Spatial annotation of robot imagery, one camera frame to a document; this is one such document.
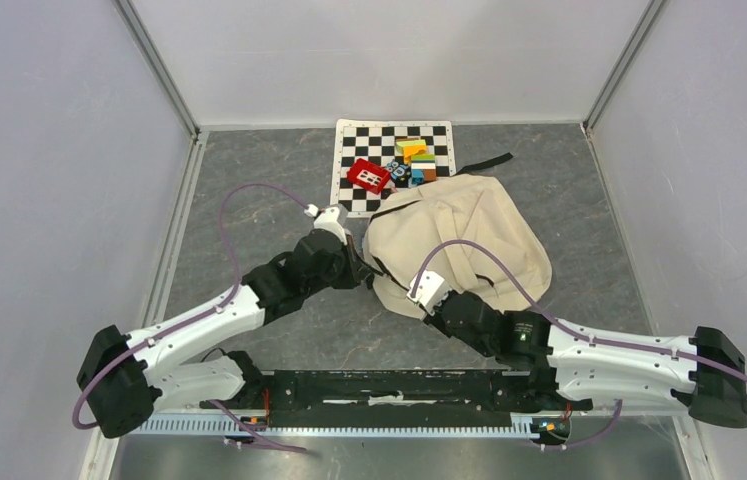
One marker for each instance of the cream canvas backpack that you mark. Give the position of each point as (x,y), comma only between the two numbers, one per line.
(467,229)

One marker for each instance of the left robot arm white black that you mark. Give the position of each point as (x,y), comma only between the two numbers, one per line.
(126,377)

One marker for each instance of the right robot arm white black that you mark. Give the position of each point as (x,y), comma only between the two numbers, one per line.
(580,364)

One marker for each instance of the stacked colourful toy blocks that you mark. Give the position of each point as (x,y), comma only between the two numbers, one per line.
(423,169)

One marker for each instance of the blue black toy robot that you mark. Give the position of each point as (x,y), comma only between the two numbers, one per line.
(400,174)

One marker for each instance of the red toy brick frame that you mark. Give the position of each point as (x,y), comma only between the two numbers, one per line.
(369,176)

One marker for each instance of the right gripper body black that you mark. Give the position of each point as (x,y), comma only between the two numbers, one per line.
(487,350)

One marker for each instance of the green orange toy block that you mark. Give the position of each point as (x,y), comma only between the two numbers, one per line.
(408,148)

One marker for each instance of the black white chessboard mat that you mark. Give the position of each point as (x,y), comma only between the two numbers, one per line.
(375,142)

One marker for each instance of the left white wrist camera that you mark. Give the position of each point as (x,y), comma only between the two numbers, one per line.
(330,219)

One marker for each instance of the aluminium frame post left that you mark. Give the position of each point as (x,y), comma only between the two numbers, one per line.
(152,56)

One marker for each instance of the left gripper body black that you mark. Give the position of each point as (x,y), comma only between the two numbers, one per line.
(342,273)

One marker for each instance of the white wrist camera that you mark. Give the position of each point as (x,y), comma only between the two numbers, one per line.
(330,219)
(426,293)

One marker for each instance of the aluminium frame post right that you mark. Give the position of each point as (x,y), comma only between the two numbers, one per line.
(647,21)

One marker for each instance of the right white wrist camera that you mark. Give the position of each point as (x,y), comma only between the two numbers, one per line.
(426,293)

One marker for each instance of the aluminium frame post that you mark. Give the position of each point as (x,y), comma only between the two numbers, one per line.
(152,56)
(647,21)

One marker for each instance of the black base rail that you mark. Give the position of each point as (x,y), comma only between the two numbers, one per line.
(395,399)

